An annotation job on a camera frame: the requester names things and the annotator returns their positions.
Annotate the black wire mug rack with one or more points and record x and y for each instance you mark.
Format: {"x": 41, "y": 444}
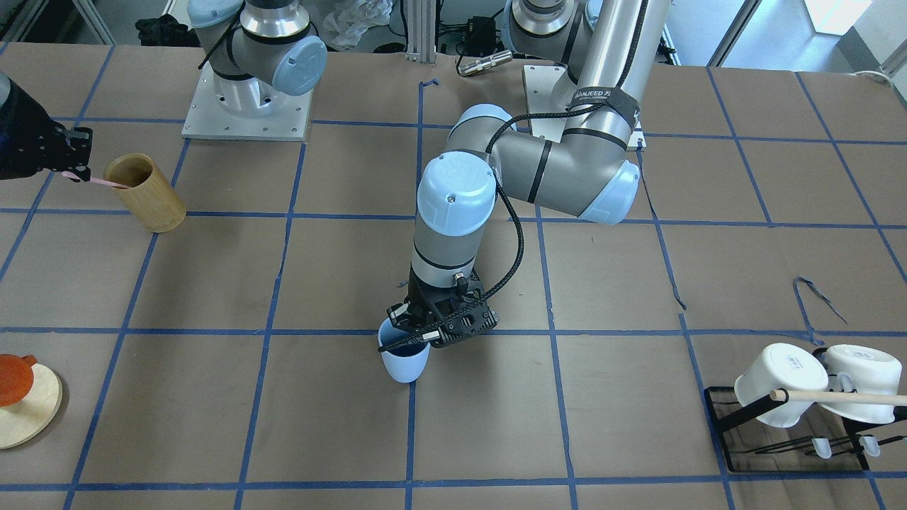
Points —
{"x": 771, "y": 436}

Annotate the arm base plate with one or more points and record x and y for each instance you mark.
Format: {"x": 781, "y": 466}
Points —
{"x": 247, "y": 110}
{"x": 550, "y": 90}

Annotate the wooden rack handle rod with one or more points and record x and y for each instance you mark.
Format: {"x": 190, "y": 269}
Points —
{"x": 783, "y": 395}

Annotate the white mug near rack end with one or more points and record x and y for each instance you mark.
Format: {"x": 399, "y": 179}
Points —
{"x": 780, "y": 365}

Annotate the white mug far rack side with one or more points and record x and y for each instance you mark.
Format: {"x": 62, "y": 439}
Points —
{"x": 865, "y": 370}

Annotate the light blue plastic cup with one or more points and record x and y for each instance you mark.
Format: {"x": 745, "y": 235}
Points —
{"x": 405, "y": 363}

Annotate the wooden mug tree stand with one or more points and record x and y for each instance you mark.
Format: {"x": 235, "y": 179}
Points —
{"x": 25, "y": 419}

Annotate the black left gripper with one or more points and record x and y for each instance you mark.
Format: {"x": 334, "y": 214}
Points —
{"x": 415, "y": 300}

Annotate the bamboo chopstick holder cup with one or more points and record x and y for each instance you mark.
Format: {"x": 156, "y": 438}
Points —
{"x": 148, "y": 195}

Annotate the aluminium frame post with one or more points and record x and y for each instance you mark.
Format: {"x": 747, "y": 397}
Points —
{"x": 421, "y": 30}

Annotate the orange red mug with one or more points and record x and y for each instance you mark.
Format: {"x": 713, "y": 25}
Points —
{"x": 17, "y": 377}

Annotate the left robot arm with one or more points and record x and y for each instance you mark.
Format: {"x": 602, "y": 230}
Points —
{"x": 607, "y": 57}

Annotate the pink chopstick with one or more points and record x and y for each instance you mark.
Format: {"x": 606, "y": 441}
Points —
{"x": 101, "y": 181}

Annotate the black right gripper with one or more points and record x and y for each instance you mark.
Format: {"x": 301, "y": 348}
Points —
{"x": 27, "y": 139}

